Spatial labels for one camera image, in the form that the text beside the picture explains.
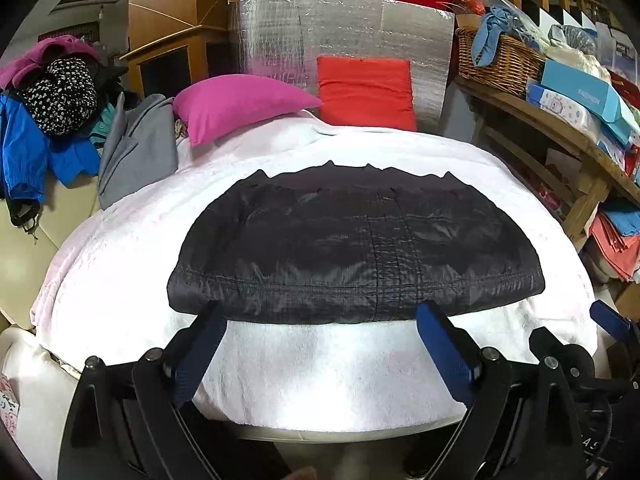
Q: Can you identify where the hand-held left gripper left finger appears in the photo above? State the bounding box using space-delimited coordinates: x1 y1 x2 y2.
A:
57 300 228 480

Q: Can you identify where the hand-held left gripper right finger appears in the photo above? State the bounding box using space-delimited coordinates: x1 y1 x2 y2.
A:
415 301 588 480

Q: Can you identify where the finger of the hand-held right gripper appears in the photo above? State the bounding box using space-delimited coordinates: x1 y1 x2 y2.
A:
529 327 598 381
590 300 640 343

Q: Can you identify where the black puffer jacket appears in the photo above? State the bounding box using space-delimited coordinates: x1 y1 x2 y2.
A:
166 160 546 326

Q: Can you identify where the stack of folded cloths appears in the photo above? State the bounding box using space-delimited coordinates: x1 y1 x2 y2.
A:
589 200 640 283

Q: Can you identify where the white blanket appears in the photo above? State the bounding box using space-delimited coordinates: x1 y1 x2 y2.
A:
30 107 608 433

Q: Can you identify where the white cushion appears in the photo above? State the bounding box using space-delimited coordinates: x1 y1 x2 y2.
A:
0 327 83 480

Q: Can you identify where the wooden shelf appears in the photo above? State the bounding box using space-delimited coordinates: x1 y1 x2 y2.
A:
452 75 640 251

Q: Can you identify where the beige sofa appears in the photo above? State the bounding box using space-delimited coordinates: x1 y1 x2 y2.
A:
0 180 101 331

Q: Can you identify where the grey garment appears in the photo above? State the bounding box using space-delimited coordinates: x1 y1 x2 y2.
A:
97 92 180 210

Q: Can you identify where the white blue printed box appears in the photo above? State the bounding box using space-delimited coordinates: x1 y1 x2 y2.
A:
526 82 601 141

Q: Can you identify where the teal cardboard box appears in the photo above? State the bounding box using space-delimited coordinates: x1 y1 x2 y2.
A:
540 59 640 148

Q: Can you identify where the teal garment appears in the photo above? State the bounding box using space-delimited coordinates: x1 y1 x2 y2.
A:
87 102 118 151

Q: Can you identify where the pink cushion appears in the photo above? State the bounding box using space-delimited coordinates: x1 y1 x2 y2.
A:
172 74 323 148

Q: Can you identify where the blue jacket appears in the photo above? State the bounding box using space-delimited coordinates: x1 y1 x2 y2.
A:
0 92 103 226

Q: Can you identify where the wicker basket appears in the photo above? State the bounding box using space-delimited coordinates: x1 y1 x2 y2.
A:
455 26 546 101

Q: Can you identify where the red cushion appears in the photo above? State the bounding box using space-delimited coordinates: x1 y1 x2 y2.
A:
316 56 418 132

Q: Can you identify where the grey dotted pouch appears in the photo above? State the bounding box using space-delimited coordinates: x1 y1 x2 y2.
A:
547 24 598 55

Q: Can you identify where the black white spotted garment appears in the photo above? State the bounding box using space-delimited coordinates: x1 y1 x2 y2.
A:
20 57 98 137

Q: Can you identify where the light blue cloth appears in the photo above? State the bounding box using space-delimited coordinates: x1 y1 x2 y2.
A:
472 6 526 68

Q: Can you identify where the magenta garment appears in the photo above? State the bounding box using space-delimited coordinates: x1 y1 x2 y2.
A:
0 35 103 91

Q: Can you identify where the silver insulation mat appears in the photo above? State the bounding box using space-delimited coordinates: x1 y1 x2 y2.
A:
229 0 456 133

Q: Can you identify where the wooden cabinet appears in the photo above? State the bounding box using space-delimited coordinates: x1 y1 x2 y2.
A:
120 0 236 101

